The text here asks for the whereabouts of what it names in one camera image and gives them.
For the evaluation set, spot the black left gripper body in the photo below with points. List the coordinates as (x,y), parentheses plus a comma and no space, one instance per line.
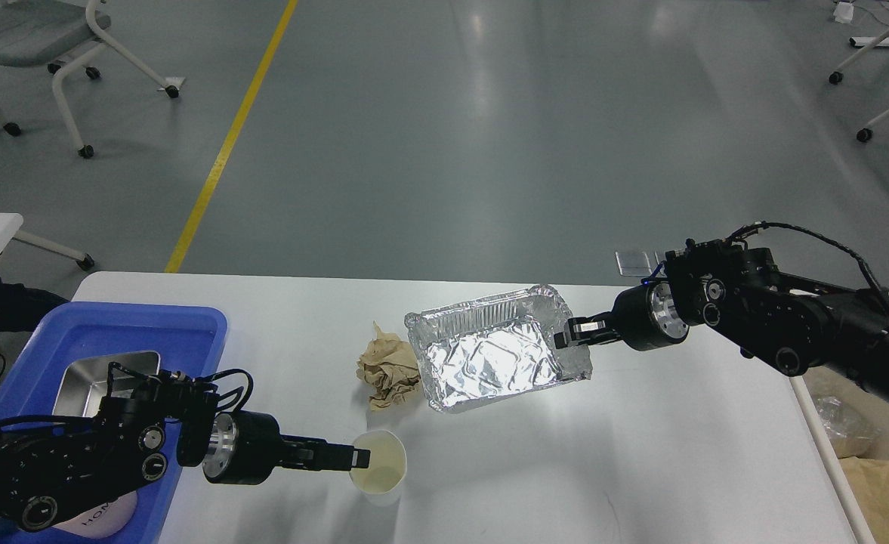
(242,448)

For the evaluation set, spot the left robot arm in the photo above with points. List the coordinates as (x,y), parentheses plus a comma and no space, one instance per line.
(53,468)

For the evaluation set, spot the brown paper in bin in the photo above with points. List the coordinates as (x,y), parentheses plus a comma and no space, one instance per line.
(869,481)

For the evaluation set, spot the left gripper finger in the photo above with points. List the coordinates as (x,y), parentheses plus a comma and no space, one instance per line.
(313,454)

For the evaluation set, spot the clear plastic wrap in bin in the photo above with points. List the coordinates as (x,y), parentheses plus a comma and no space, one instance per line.
(851,434)

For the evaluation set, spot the white paper cup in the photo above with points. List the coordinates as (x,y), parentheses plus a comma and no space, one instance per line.
(381,483)

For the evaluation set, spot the blue plastic tray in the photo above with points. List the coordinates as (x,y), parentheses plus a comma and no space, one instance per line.
(190,339)

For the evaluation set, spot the brown paper napkin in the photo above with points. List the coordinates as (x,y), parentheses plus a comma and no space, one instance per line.
(390,366)

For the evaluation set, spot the square stainless steel dish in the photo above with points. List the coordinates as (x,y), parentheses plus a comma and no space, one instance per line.
(84,382)

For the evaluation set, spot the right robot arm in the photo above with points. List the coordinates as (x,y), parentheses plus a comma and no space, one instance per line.
(789,322)

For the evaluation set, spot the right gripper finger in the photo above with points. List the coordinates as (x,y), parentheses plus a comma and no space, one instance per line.
(595,330)

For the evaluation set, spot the grey office chair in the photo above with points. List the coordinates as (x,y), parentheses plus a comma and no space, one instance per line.
(67,36)

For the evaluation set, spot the pink HOME mug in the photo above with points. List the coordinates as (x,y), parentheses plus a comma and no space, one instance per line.
(104,520)

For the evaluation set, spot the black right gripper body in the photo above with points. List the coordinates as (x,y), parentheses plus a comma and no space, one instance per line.
(646,318)

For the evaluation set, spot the beige plastic bin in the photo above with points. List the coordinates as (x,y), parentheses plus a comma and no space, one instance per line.
(823,381)

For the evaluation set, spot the left floor socket plate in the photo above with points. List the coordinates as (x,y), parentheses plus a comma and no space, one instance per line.
(635,264)

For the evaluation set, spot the aluminium foil tray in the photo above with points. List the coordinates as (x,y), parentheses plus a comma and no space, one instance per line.
(475,353)

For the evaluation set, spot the person in dark jeans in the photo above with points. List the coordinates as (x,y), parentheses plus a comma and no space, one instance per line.
(22,308)

